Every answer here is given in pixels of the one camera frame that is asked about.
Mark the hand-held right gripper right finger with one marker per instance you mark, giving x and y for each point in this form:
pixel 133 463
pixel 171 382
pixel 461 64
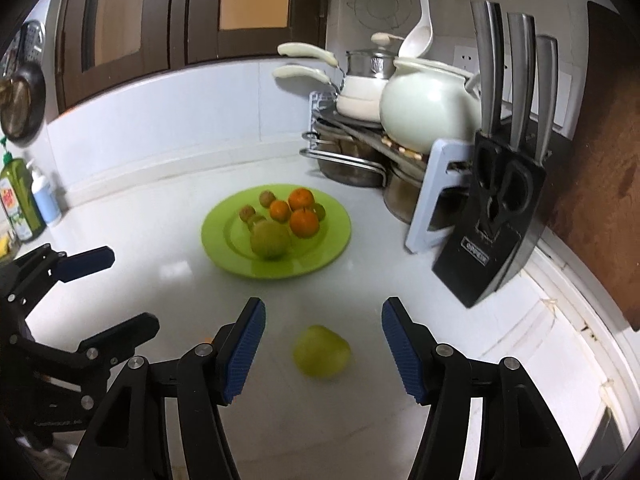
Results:
pixel 402 355

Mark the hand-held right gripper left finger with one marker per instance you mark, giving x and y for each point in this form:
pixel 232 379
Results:
pixel 242 355

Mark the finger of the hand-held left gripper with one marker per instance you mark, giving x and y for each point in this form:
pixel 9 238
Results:
pixel 135 330
pixel 87 263

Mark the green apple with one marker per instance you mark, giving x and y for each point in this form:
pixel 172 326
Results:
pixel 321 351

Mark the green plate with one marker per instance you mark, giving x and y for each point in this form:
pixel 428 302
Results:
pixel 220 240

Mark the small brown fruit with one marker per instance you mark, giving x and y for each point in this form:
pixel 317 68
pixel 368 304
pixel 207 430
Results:
pixel 246 212
pixel 266 197

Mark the large orange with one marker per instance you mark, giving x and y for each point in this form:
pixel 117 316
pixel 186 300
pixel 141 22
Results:
pixel 304 223

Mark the white and blue bottle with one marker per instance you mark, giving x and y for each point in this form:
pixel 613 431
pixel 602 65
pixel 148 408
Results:
pixel 46 200

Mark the green dish soap bottle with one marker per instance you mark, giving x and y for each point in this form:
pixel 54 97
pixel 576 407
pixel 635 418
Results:
pixel 17 200

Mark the large yellow-green pear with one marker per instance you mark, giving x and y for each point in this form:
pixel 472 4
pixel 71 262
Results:
pixel 270 242

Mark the black knife block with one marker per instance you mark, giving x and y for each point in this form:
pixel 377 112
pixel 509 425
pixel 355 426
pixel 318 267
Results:
pixel 500 280

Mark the white pot rack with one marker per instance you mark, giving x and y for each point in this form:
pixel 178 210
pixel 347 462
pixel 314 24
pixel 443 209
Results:
pixel 430 200

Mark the small green tangerine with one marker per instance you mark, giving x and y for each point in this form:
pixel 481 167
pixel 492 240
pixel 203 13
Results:
pixel 321 212

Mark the hanging dark pan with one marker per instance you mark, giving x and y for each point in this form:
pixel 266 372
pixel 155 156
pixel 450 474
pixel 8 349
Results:
pixel 22 110

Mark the black scissors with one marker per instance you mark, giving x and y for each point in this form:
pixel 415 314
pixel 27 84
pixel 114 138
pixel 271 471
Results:
pixel 482 175

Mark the wooden bead trivet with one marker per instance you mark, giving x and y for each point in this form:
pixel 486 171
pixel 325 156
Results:
pixel 403 150

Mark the hanging metal skimmer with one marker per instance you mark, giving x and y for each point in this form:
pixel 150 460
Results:
pixel 34 42

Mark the white ceramic pot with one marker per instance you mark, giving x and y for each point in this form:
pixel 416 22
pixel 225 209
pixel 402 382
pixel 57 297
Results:
pixel 425 105

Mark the cream saucepan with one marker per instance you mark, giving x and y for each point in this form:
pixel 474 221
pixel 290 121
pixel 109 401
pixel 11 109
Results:
pixel 357 102

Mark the brown wooden cutting board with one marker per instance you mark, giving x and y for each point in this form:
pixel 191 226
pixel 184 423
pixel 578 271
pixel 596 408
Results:
pixel 600 160

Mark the steel pot with lid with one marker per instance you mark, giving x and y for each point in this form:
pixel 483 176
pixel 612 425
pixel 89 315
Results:
pixel 370 66

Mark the steel knife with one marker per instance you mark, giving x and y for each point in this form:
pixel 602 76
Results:
pixel 546 100
pixel 487 70
pixel 520 80

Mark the white ladle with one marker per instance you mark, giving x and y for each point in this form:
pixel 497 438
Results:
pixel 415 40

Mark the white wall outlet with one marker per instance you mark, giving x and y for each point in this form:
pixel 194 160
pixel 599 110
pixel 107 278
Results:
pixel 463 58

